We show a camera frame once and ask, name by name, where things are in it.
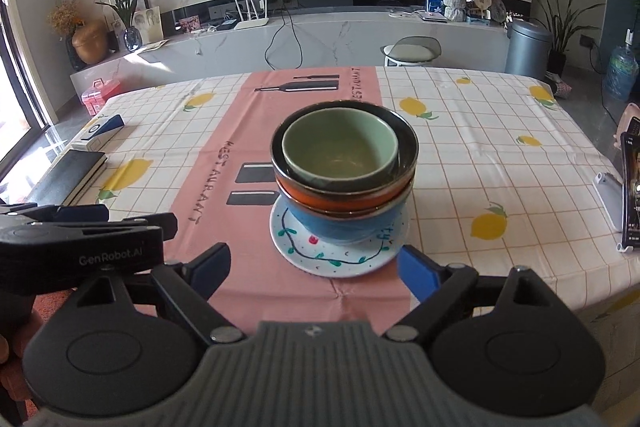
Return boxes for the white fruit pattern plate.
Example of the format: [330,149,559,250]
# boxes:
[269,196,410,279]

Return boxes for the orange steel bowl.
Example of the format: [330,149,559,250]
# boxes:
[270,100,419,213]

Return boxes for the blue steel bowl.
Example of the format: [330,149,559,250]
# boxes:
[272,183,412,245]

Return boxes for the green ceramic bowl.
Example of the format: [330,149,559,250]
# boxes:
[281,107,399,192]

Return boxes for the black notebook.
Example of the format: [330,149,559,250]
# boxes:
[26,150,106,206]

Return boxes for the lemon pattern tablecloth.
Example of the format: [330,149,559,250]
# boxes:
[82,67,639,329]

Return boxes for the white blue box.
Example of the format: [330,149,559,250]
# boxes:
[70,114,125,152]

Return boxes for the pink storage case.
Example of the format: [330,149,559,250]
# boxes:
[81,78,122,116]

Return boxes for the brown round vase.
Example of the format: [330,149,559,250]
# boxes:
[72,20,108,65]

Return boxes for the dried yellow flowers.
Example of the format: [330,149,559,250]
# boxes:
[47,0,86,37]

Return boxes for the grey white stool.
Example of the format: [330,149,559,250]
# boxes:
[381,36,442,67]

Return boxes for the smartphone on stand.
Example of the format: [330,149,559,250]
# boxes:
[617,132,640,254]

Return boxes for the framed photo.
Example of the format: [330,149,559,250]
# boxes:
[132,6,164,44]

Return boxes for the grey trash bin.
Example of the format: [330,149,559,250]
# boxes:
[504,20,552,80]

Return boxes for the potted green plant in glass vase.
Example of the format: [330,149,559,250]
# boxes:
[96,0,142,52]

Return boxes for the pink space heater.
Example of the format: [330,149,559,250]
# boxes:
[614,103,640,148]

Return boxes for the white marble tv console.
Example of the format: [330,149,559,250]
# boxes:
[70,12,509,95]

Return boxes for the white wifi router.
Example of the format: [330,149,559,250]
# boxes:
[234,0,269,30]

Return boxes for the blue water bottle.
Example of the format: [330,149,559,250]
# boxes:
[604,28,639,102]

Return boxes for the tall floor plant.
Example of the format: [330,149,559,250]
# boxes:
[533,0,604,76]

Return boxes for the black power cable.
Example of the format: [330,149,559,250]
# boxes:
[263,8,305,72]

